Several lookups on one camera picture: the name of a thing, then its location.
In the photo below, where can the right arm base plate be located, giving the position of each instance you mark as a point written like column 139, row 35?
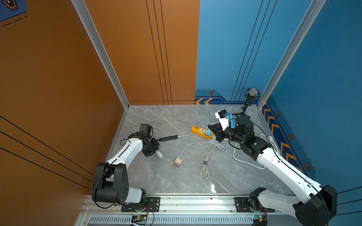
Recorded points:
column 244, row 205

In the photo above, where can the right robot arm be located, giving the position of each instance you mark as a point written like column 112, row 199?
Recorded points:
column 312, row 203

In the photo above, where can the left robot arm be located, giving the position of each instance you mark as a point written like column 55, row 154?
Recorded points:
column 111, row 183

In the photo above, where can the orange power strip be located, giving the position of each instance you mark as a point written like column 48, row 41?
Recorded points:
column 199, row 131

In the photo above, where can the left green circuit board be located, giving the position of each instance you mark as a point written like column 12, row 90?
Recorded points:
column 139, row 219

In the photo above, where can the white electric toothbrush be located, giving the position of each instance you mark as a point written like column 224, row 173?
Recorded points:
column 159, row 154

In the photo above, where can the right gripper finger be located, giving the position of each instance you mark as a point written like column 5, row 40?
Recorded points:
column 218, row 134
column 214, row 126

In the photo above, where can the green circuit board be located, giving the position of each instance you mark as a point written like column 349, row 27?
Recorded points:
column 139, row 219
column 259, row 218

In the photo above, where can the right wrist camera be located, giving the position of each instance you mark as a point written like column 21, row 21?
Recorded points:
column 223, row 118

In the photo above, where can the black electric toothbrush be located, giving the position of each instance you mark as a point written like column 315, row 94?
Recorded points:
column 168, row 138

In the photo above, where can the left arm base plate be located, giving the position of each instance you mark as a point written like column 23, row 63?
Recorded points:
column 150, row 203

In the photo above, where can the teal charger cube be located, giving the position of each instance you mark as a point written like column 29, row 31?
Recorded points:
column 208, row 133

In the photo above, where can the blue microphone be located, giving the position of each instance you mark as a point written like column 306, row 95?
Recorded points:
column 231, row 120

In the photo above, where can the pink charger cube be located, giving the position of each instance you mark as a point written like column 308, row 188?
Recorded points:
column 178, row 162

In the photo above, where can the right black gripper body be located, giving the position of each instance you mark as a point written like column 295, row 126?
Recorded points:
column 218, row 131

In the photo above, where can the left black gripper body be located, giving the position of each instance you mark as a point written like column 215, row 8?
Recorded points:
column 152, row 147

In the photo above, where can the right green circuit board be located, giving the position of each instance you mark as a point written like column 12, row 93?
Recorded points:
column 259, row 218

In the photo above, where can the aluminium front rail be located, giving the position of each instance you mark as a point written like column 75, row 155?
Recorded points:
column 178, row 204

